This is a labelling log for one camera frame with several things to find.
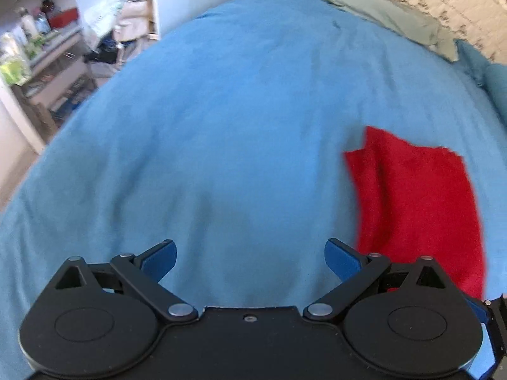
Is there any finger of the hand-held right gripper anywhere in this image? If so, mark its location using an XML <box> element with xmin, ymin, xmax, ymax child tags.
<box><xmin>468</xmin><ymin>293</ymin><xmax>507</xmax><ymax>367</ymax></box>

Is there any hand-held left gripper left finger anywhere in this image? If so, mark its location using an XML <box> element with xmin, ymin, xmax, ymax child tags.
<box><xmin>53</xmin><ymin>238</ymin><xmax>199</xmax><ymax>322</ymax></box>

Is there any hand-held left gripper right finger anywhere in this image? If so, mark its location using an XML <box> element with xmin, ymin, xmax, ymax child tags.
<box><xmin>303</xmin><ymin>237</ymin><xmax>456</xmax><ymax>322</ymax></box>

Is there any folded blue duvet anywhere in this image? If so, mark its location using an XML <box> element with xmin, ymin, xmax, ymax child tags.
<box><xmin>455</xmin><ymin>40</ymin><xmax>507</xmax><ymax>127</ymax></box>

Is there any white bottle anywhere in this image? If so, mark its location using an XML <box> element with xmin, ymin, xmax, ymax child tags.
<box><xmin>16</xmin><ymin>7</ymin><xmax>39</xmax><ymax>40</ymax></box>

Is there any white shelf unit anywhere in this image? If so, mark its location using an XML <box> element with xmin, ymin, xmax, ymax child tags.
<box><xmin>0</xmin><ymin>0</ymin><xmax>99</xmax><ymax>155</ymax></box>

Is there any white plastic bag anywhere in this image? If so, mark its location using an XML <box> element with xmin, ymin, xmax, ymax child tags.
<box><xmin>81</xmin><ymin>0</ymin><xmax>124</xmax><ymax>42</ymax></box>

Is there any cream quilted headboard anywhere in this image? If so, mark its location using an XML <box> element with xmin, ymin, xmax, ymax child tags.
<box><xmin>305</xmin><ymin>0</ymin><xmax>507</xmax><ymax>66</ymax></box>

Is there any red box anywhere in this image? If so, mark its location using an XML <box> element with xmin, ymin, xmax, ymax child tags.
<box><xmin>48</xmin><ymin>8</ymin><xmax>79</xmax><ymax>29</ymax></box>

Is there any beige bag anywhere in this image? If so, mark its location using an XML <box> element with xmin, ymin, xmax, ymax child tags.
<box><xmin>114</xmin><ymin>0</ymin><xmax>156</xmax><ymax>42</ymax></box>

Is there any red knit sweater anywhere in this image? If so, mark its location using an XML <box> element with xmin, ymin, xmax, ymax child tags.
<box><xmin>343</xmin><ymin>126</ymin><xmax>487</xmax><ymax>299</ymax></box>

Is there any green pillow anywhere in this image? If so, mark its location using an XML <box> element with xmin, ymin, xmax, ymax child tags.
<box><xmin>325</xmin><ymin>0</ymin><xmax>460</xmax><ymax>62</ymax></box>

